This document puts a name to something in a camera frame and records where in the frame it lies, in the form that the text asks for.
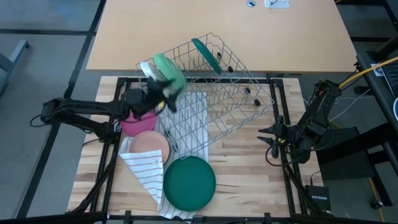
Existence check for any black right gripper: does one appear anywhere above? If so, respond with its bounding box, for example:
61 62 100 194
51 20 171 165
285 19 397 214
257 115 301 159

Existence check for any white red-striped towel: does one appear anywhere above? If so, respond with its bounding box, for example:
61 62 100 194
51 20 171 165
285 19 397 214
118 90 210 220

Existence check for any white power strip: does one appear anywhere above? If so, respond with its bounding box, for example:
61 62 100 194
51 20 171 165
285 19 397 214
264 0 290 9

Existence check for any light wood desk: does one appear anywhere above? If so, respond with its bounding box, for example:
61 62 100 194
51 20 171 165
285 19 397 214
86 0 358 75

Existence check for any black aluminium frame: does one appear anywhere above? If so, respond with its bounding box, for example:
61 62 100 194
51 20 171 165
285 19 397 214
67 76 335 224

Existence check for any white cable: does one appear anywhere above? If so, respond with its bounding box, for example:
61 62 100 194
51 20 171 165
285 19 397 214
329 88 374 124

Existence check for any white plate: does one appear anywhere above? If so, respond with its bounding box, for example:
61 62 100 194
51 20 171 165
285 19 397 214
139 61 180 97

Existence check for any light green plate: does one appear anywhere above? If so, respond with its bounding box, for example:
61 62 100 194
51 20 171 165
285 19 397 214
152 53 188 94

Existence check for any black keyboard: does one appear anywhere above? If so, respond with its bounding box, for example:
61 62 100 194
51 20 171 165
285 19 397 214
381 63 398 91

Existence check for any dark green plate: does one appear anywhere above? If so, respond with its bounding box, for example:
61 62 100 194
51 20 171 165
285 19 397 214
162 156 217 212
191 37 223 75

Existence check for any yellow cable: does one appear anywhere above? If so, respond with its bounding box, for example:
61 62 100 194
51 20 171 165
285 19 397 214
337 56 398 91
368 177 386 223

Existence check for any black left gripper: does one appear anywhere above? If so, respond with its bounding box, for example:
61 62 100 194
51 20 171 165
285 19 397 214
124 79 178 121

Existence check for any dark brown pole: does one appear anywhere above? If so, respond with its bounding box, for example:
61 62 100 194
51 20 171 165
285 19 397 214
374 35 398 62

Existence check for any grey wire dish rack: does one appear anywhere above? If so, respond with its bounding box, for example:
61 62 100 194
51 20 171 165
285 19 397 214
135 32 276 159

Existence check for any black desk base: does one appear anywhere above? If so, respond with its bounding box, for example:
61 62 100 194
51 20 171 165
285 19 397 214
312 126 398 184

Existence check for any grey metal bench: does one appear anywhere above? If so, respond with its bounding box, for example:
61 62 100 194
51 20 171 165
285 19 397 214
0 39 31 94

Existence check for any salmon pink plate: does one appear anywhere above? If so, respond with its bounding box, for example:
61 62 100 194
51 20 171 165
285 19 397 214
129 130 171 166

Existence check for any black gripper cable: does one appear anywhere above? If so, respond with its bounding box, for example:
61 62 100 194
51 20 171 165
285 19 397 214
265 146 295 167

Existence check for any magenta plate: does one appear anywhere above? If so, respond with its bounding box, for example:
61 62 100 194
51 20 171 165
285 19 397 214
119 110 159 138

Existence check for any black Netgear switch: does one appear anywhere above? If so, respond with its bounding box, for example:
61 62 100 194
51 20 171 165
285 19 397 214
305 185 332 212

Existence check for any black side desk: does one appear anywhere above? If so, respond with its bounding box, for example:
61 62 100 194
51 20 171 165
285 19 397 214
356 51 398 131

